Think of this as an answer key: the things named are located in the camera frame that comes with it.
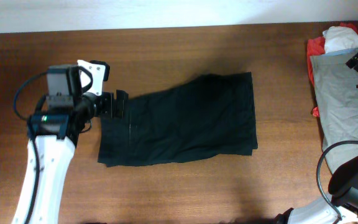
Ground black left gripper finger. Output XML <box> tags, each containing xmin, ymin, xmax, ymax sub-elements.
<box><xmin>122</xmin><ymin>91</ymin><xmax>129</xmax><ymax>117</ymax></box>
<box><xmin>114</xmin><ymin>90</ymin><xmax>124</xmax><ymax>118</ymax></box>

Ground black shorts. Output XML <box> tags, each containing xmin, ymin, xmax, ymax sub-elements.
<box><xmin>98</xmin><ymin>72</ymin><xmax>258</xmax><ymax>167</ymax></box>

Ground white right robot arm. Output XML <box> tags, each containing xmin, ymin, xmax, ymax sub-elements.
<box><xmin>274</xmin><ymin>50</ymin><xmax>358</xmax><ymax>223</ymax></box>

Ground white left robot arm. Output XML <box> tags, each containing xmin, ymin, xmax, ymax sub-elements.
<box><xmin>12</xmin><ymin>60</ymin><xmax>128</xmax><ymax>223</ymax></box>

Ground white garment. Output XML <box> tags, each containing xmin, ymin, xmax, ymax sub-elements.
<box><xmin>323</xmin><ymin>26</ymin><xmax>358</xmax><ymax>54</ymax></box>

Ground red garment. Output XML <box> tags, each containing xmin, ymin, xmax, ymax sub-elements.
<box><xmin>306</xmin><ymin>22</ymin><xmax>358</xmax><ymax>87</ymax></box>

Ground grey trousers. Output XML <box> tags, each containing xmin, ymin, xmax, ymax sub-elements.
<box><xmin>310</xmin><ymin>47</ymin><xmax>358</xmax><ymax>175</ymax></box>

